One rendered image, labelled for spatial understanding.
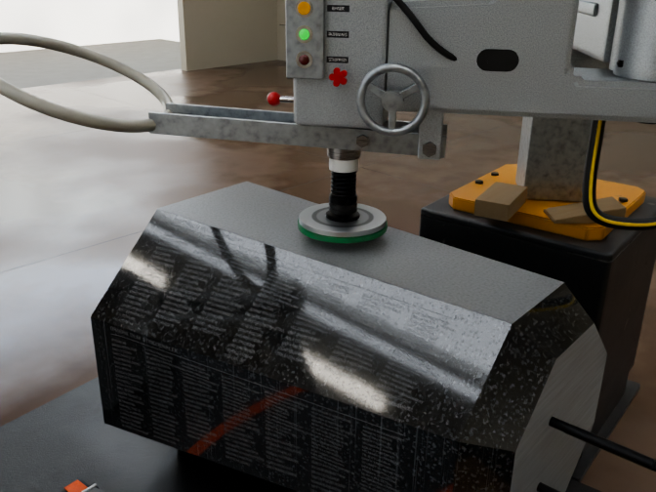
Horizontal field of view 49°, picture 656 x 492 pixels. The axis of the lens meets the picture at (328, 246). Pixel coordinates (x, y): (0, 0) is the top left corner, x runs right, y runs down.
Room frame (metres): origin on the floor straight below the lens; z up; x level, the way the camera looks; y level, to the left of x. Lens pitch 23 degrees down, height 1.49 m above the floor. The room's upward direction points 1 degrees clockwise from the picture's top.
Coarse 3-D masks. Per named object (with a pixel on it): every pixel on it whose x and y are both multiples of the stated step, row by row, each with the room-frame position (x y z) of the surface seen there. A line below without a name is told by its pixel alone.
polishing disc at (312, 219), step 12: (324, 204) 1.72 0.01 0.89; (360, 204) 1.72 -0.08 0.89; (300, 216) 1.63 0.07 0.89; (312, 216) 1.63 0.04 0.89; (324, 216) 1.63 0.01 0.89; (360, 216) 1.64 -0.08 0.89; (372, 216) 1.64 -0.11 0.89; (384, 216) 1.64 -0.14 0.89; (312, 228) 1.55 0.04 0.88; (324, 228) 1.55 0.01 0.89; (336, 228) 1.55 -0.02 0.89; (348, 228) 1.55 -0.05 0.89; (360, 228) 1.55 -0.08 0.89; (372, 228) 1.55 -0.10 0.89
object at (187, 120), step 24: (168, 120) 1.64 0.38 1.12; (192, 120) 1.63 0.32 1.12; (216, 120) 1.62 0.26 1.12; (240, 120) 1.61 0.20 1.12; (264, 120) 1.71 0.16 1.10; (288, 120) 1.71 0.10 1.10; (312, 144) 1.58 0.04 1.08; (336, 144) 1.58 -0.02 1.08; (360, 144) 1.56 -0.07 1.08; (384, 144) 1.56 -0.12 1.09; (408, 144) 1.55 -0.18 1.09; (432, 144) 1.51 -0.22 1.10
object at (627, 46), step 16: (624, 0) 1.52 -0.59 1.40; (640, 0) 1.48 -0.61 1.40; (624, 16) 1.51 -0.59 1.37; (640, 16) 1.47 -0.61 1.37; (624, 32) 1.50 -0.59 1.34; (640, 32) 1.47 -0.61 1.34; (624, 48) 1.50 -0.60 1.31; (640, 48) 1.46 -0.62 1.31; (624, 64) 1.49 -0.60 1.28; (640, 64) 1.46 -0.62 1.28
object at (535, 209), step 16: (496, 176) 2.34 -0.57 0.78; (512, 176) 2.34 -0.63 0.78; (464, 192) 2.15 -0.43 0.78; (480, 192) 2.16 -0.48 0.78; (608, 192) 2.18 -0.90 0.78; (624, 192) 2.18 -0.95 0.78; (640, 192) 2.18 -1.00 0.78; (464, 208) 2.09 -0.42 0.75; (528, 208) 2.01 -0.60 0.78; (544, 208) 2.02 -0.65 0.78; (528, 224) 1.96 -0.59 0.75; (544, 224) 1.93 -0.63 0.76; (560, 224) 1.90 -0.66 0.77; (576, 224) 1.89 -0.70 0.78; (592, 224) 1.89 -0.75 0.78
